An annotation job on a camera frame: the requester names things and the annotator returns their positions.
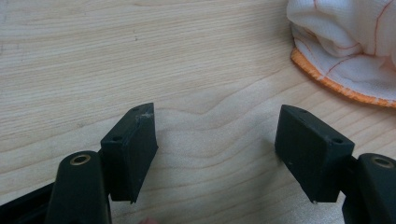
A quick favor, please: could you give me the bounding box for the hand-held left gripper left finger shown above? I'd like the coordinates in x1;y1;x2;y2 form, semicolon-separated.
100;102;159;203

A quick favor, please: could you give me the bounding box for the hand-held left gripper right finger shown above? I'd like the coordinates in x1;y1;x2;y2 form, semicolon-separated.
274;104;356;203

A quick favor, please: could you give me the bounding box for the white cloth with orange edge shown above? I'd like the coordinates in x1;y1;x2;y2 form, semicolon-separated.
286;0;396;109

